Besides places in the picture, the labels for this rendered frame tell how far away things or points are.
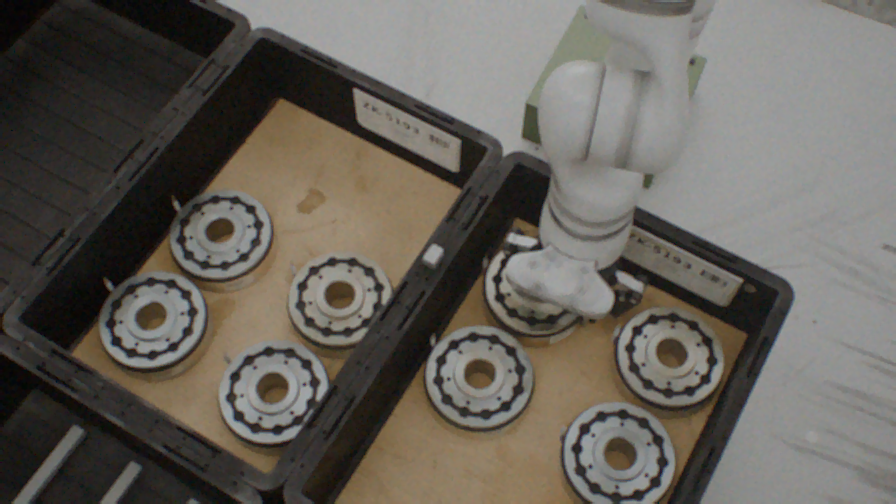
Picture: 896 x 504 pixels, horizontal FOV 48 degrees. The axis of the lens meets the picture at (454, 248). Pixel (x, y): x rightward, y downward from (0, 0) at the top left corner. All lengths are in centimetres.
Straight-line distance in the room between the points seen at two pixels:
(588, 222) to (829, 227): 55
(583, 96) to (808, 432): 59
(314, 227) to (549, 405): 30
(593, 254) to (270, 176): 41
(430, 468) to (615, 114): 41
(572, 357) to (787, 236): 37
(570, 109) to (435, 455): 40
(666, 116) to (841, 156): 67
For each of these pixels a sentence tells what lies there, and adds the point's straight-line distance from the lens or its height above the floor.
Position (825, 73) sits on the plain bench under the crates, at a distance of 140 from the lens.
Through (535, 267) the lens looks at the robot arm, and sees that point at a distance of 81.
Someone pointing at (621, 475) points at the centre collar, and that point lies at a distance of 92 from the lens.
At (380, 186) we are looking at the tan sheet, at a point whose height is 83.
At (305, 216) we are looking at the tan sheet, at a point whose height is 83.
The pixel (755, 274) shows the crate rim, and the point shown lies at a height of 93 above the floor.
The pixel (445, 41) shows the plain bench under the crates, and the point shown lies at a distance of 134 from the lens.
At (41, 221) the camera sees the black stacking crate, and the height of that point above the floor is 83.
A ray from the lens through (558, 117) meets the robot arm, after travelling 68.
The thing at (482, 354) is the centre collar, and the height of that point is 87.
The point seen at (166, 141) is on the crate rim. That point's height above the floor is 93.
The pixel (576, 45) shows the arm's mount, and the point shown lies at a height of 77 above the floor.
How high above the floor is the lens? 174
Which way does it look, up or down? 62 degrees down
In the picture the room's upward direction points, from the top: 1 degrees clockwise
